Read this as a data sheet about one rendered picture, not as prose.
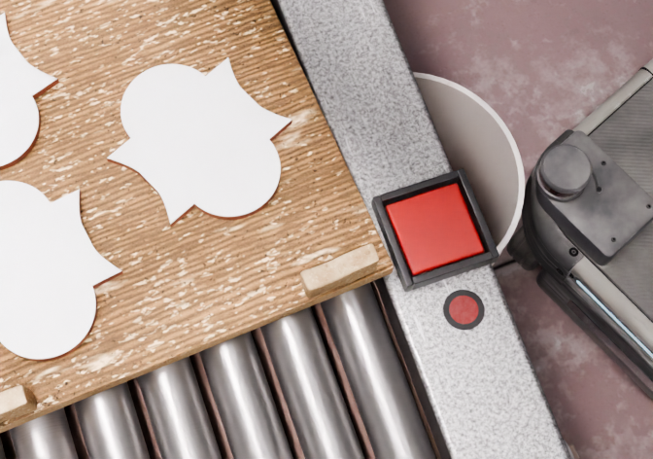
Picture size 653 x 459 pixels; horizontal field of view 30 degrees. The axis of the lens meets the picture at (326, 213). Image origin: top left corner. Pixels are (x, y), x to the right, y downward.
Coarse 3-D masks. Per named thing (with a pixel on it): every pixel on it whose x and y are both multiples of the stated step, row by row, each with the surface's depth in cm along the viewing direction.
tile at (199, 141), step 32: (224, 64) 96; (128, 96) 95; (160, 96) 95; (192, 96) 95; (224, 96) 95; (128, 128) 94; (160, 128) 94; (192, 128) 94; (224, 128) 94; (256, 128) 94; (128, 160) 93; (160, 160) 93; (192, 160) 93; (224, 160) 93; (256, 160) 93; (160, 192) 92; (192, 192) 92; (224, 192) 92; (256, 192) 92
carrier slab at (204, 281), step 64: (0, 0) 98; (64, 0) 98; (128, 0) 98; (192, 0) 98; (256, 0) 99; (64, 64) 96; (128, 64) 96; (192, 64) 97; (256, 64) 97; (64, 128) 94; (320, 128) 95; (64, 192) 93; (128, 192) 93; (320, 192) 93; (128, 256) 91; (192, 256) 91; (256, 256) 92; (320, 256) 92; (384, 256) 92; (128, 320) 90; (192, 320) 90; (256, 320) 90; (0, 384) 88; (64, 384) 88
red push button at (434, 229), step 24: (432, 192) 94; (456, 192) 95; (408, 216) 94; (432, 216) 94; (456, 216) 94; (408, 240) 93; (432, 240) 93; (456, 240) 93; (480, 240) 93; (408, 264) 93; (432, 264) 93
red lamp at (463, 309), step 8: (464, 296) 93; (456, 304) 93; (464, 304) 93; (472, 304) 93; (456, 312) 93; (464, 312) 93; (472, 312) 93; (456, 320) 93; (464, 320) 93; (472, 320) 93
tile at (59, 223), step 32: (0, 192) 92; (32, 192) 92; (0, 224) 91; (32, 224) 91; (64, 224) 91; (0, 256) 90; (32, 256) 90; (64, 256) 90; (96, 256) 90; (0, 288) 89; (32, 288) 89; (64, 288) 89; (0, 320) 88; (32, 320) 88; (64, 320) 89; (32, 352) 88; (64, 352) 88
